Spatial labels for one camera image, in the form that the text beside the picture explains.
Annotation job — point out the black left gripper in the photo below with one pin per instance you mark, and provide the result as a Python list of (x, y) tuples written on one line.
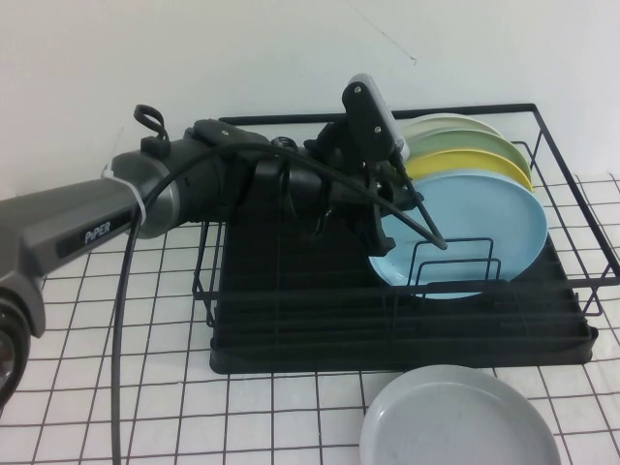
[(349, 179)]

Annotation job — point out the light blue plate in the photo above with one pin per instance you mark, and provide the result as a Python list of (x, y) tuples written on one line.
[(484, 218)]

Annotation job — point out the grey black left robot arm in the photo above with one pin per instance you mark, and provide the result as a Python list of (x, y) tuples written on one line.
[(58, 218)]

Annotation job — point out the yellow plate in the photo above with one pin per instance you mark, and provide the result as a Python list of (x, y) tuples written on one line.
[(465, 162)]

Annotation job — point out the green plate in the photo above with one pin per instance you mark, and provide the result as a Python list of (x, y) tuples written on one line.
[(460, 143)]

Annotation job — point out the pale white-green plate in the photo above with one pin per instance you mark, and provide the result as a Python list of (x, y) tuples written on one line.
[(436, 123)]

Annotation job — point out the grey plate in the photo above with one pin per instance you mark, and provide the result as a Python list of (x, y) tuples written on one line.
[(460, 421)]

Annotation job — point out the black plastic drip tray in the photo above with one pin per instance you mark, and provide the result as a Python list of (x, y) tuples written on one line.
[(290, 358)]

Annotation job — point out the white zip tie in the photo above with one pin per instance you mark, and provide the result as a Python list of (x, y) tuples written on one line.
[(135, 198)]

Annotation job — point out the white black-grid tablecloth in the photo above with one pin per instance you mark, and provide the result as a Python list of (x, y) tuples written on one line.
[(160, 387)]

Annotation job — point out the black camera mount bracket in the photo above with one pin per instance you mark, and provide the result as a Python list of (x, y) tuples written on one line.
[(365, 121)]

